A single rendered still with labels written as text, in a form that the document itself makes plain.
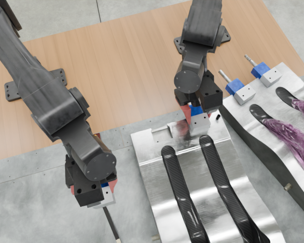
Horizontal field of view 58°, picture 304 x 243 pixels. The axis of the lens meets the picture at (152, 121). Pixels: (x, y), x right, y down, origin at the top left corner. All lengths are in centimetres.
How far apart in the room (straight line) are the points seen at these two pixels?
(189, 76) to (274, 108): 39
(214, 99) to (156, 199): 29
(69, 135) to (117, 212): 38
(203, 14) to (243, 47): 47
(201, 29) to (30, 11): 197
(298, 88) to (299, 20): 154
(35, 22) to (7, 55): 185
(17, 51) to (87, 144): 20
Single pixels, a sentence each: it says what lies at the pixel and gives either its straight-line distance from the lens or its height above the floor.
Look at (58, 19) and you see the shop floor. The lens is 233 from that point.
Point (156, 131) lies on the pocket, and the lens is 78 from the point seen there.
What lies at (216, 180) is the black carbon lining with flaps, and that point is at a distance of 75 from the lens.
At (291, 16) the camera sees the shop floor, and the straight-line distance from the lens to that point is 247.
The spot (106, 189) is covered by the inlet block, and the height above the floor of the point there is 96.
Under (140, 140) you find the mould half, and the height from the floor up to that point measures 89.
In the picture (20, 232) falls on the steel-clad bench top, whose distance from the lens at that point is 87.
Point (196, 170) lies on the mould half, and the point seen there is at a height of 88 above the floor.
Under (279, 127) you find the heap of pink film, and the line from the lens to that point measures 82.
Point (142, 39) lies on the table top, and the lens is 104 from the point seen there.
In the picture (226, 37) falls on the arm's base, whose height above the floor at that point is 81.
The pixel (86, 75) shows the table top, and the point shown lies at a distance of 97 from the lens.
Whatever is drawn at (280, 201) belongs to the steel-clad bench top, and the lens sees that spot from 87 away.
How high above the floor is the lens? 159
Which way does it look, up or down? 66 degrees down
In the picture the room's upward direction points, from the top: 1 degrees counter-clockwise
